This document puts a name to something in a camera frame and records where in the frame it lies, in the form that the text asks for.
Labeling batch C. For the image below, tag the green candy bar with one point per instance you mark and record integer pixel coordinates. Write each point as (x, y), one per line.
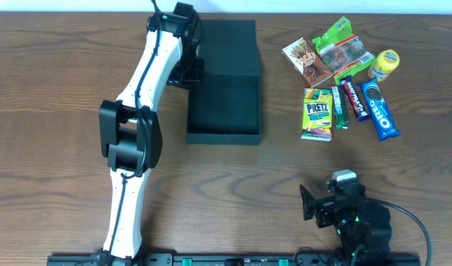
(340, 109)

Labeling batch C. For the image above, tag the green Pretz box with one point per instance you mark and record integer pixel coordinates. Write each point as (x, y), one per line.
(317, 114)

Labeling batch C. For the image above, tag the green clear snack bag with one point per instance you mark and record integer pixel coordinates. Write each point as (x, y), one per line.
(342, 51)

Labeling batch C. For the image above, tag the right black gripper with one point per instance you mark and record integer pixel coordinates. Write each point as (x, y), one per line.
(323, 211)

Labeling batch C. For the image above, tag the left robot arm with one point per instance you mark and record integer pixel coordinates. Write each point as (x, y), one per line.
(130, 134)

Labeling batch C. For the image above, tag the brown Pocky box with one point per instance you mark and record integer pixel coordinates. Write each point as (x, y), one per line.
(307, 62)

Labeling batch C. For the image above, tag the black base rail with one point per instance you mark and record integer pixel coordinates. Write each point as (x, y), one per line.
(167, 259)

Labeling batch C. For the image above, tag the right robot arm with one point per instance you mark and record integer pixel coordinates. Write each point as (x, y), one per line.
(362, 224)

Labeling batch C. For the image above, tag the yellow candy jar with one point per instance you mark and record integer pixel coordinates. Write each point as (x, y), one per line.
(385, 63)

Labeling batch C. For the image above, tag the blue Oreo pack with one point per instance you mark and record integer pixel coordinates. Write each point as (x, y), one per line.
(378, 108)

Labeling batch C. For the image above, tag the purple Dairy Milk bar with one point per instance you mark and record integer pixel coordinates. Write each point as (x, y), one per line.
(348, 87)

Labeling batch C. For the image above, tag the black gift box with lid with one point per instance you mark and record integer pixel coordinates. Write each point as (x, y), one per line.
(225, 107)

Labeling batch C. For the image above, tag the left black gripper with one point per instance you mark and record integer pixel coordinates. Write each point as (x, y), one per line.
(189, 72)

